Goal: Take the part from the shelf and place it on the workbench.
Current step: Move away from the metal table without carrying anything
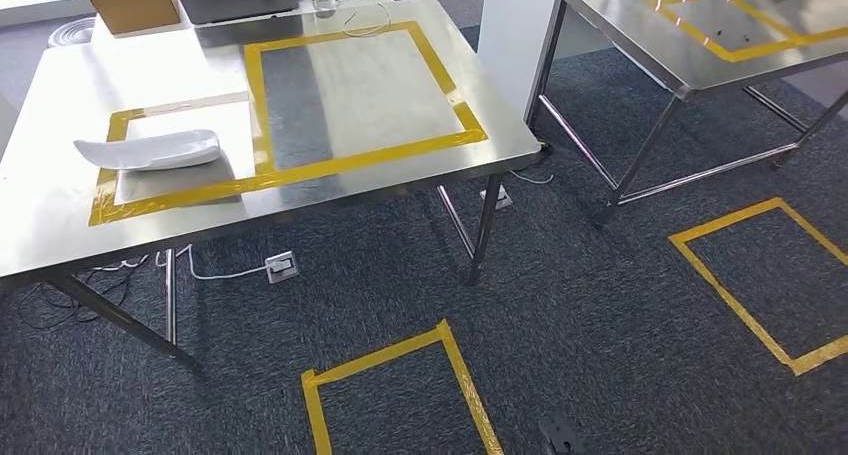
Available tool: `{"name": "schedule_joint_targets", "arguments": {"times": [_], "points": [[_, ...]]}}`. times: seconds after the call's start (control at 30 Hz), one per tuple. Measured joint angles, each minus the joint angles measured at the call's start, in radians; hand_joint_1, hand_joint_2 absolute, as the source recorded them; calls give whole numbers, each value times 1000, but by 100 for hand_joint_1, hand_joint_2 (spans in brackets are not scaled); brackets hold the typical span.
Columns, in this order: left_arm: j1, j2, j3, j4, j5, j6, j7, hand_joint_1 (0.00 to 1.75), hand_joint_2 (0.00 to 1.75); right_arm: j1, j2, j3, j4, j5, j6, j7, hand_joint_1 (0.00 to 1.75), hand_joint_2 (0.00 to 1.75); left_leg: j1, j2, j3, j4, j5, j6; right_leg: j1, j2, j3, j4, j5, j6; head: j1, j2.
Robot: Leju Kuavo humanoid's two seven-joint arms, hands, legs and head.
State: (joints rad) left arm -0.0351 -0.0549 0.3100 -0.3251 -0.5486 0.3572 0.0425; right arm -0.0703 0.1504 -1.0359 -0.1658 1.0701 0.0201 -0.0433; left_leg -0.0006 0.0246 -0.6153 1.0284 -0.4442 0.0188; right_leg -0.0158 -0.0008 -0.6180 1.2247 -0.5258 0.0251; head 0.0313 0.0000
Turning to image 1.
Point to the white plastic shell part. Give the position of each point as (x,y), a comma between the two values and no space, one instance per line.
(152,150)

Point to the black robot body part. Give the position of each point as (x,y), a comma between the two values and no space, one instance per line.
(560,439)

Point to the stainless steel workbench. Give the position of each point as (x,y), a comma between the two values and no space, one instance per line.
(616,15)
(53,194)

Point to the white pillar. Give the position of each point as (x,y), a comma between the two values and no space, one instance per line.
(510,41)

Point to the grey case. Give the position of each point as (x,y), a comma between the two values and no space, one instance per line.
(232,1)

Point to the brown cardboard box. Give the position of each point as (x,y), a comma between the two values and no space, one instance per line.
(132,5)

